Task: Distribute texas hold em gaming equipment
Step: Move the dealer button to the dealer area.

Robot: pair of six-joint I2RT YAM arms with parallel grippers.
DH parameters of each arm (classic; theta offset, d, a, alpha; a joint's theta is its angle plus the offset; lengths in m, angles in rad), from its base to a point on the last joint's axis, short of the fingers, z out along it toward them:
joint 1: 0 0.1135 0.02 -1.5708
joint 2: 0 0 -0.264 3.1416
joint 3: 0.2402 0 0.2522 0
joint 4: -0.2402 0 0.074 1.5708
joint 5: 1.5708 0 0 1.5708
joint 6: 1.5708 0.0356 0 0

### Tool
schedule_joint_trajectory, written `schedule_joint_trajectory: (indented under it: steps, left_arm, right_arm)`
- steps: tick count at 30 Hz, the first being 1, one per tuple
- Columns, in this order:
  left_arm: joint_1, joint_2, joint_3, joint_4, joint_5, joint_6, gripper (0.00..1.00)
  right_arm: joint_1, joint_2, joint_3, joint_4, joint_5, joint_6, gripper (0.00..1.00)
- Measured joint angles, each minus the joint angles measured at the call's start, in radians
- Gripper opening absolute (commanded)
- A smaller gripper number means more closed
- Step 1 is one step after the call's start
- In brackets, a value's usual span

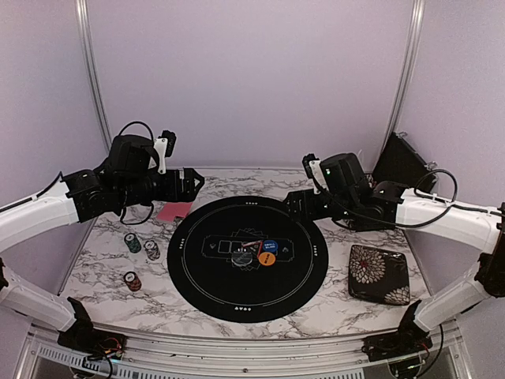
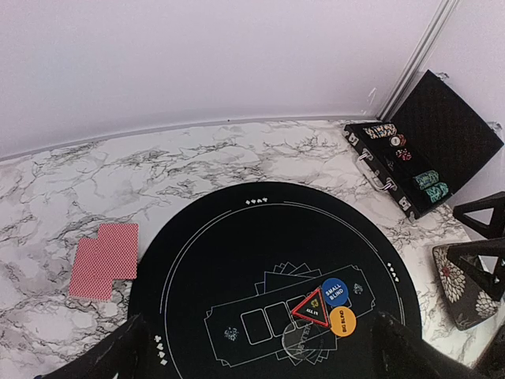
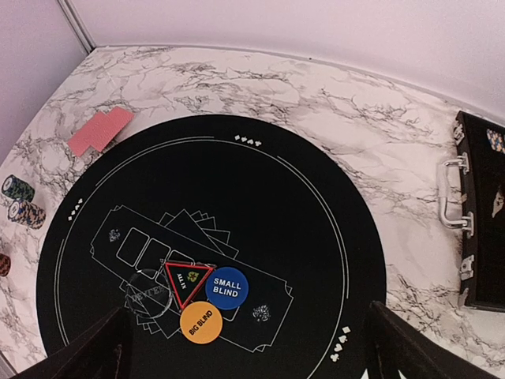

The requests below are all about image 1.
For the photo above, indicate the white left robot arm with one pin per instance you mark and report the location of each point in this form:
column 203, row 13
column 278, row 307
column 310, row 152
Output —
column 69, row 199

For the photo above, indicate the grey poker chip stack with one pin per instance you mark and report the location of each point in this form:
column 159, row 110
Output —
column 152, row 250

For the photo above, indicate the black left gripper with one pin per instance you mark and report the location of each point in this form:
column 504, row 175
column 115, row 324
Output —
column 189, row 193

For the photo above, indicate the round black poker mat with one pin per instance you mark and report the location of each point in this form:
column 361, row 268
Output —
column 200, row 267

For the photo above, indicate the orange big blind button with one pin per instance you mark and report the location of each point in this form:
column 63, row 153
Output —
column 267, row 259

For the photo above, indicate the blue small blind button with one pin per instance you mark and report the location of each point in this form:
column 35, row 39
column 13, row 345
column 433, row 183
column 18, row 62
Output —
column 270, row 246

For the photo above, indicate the black dealer button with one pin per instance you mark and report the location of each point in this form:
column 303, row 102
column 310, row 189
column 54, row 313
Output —
column 241, row 259

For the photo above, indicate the floral patterned pouch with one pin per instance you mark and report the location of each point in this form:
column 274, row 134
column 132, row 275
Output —
column 378, row 276

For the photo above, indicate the red playing card deck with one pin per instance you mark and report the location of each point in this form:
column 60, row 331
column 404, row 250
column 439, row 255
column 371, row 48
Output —
column 170, row 211

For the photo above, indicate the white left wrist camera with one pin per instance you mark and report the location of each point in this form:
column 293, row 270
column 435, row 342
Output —
column 164, row 146

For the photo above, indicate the red poker chip stack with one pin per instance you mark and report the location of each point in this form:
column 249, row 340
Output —
column 132, row 281

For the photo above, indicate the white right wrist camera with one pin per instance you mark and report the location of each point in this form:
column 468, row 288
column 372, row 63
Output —
column 313, row 171

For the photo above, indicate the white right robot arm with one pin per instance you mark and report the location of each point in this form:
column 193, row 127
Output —
column 472, row 225

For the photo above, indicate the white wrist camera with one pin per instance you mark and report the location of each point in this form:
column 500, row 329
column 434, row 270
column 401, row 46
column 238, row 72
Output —
column 164, row 146
column 313, row 171

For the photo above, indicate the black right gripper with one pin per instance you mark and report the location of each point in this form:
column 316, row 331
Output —
column 294, row 198

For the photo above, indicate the green poker chip stack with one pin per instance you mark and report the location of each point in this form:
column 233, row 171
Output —
column 132, row 242

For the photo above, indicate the black poker chip case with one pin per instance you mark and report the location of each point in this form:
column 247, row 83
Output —
column 400, row 167

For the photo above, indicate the red triangle all-in marker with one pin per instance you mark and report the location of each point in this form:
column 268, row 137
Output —
column 252, row 247

